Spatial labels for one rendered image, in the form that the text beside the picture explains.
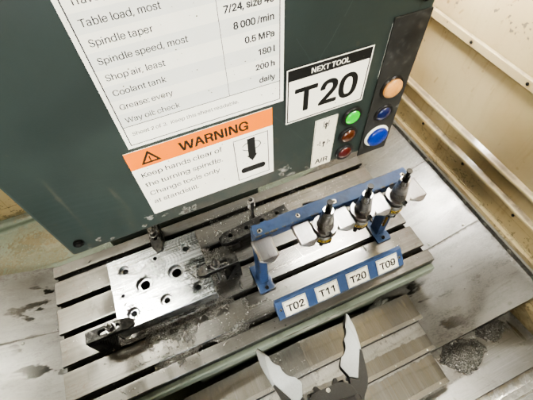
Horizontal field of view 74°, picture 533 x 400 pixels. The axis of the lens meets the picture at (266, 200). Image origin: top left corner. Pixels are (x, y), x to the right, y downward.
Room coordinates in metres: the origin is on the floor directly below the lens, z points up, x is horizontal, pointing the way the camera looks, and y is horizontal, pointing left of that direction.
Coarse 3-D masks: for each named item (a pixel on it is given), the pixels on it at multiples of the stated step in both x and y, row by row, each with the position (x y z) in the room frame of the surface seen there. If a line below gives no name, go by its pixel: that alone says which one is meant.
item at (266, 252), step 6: (258, 240) 0.41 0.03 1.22; (264, 240) 0.41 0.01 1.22; (270, 240) 0.41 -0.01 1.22; (252, 246) 0.40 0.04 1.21; (258, 246) 0.40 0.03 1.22; (264, 246) 0.40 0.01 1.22; (270, 246) 0.40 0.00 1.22; (258, 252) 0.38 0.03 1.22; (264, 252) 0.38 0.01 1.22; (270, 252) 0.38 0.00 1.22; (276, 252) 0.38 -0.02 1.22; (258, 258) 0.37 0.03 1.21; (264, 258) 0.37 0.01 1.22; (270, 258) 0.37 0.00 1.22; (276, 258) 0.37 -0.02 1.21
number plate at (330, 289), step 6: (330, 282) 0.39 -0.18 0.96; (336, 282) 0.39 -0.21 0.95; (318, 288) 0.38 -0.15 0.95; (324, 288) 0.38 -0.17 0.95; (330, 288) 0.38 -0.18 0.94; (336, 288) 0.38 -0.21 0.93; (318, 294) 0.36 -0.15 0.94; (324, 294) 0.36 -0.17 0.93; (330, 294) 0.36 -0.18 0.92; (318, 300) 0.35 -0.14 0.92
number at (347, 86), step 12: (336, 72) 0.31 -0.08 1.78; (348, 72) 0.31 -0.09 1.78; (360, 72) 0.32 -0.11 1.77; (324, 84) 0.30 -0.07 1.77; (336, 84) 0.31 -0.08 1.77; (348, 84) 0.31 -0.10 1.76; (360, 84) 0.32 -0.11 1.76; (324, 96) 0.30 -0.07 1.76; (336, 96) 0.31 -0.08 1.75; (348, 96) 0.32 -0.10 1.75
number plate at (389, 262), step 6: (396, 252) 0.48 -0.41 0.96; (384, 258) 0.46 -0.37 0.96; (390, 258) 0.47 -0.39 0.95; (396, 258) 0.47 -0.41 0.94; (378, 264) 0.45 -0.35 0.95; (384, 264) 0.45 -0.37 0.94; (390, 264) 0.45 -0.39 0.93; (396, 264) 0.45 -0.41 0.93; (378, 270) 0.43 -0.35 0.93; (384, 270) 0.44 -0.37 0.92
